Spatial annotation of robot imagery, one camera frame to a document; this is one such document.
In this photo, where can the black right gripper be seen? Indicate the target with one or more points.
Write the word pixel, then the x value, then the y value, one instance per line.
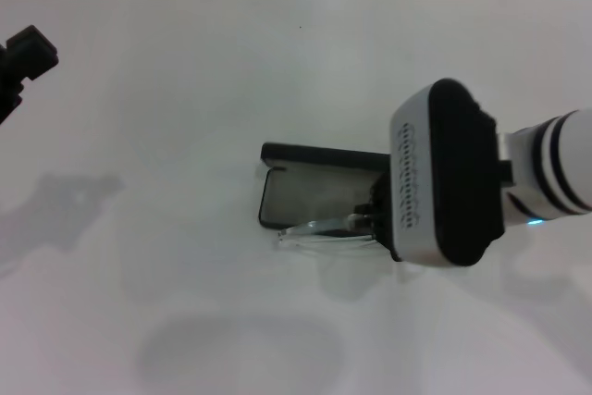
pixel 383 210

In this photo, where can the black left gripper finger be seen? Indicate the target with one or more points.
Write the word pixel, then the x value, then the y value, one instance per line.
pixel 28 43
pixel 37 59

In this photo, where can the clear white glasses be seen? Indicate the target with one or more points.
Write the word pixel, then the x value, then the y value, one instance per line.
pixel 310 228

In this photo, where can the black glasses case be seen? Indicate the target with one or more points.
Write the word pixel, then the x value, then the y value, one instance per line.
pixel 314 182

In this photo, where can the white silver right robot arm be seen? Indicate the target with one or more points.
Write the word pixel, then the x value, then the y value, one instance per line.
pixel 564 159

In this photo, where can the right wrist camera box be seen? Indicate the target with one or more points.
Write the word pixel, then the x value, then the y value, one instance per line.
pixel 453 173

